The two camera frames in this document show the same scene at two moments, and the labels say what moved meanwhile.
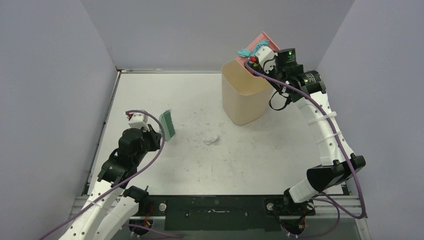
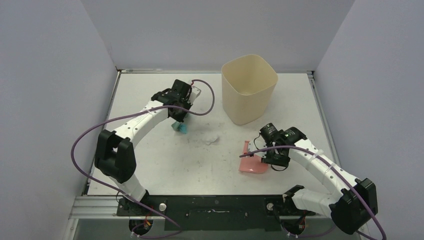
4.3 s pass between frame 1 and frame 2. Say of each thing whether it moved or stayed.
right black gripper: moved
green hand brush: moved
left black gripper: moved
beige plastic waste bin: stayed
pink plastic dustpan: moved
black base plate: stayed
